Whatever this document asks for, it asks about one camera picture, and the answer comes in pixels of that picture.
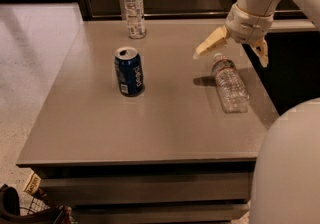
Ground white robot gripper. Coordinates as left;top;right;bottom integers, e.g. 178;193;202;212
193;4;273;68

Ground clear crinkled water bottle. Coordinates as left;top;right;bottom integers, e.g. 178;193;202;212
211;53;249;113

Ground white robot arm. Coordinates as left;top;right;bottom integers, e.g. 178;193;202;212
194;0;320;224

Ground tall clear labelled bottle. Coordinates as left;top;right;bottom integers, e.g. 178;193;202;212
124;0;146;39

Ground grey low side shelf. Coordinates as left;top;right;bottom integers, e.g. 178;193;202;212
269;19;317;33

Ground blue Pepsi can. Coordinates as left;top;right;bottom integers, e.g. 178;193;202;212
114;46;144;96

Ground grey drawer cabinet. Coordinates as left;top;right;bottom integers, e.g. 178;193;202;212
17;20;278;224

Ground tan paper label tag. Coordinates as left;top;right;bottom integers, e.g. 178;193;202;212
23;172;41;195

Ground wire basket with bag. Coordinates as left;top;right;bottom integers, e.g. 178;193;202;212
0;184;78;224

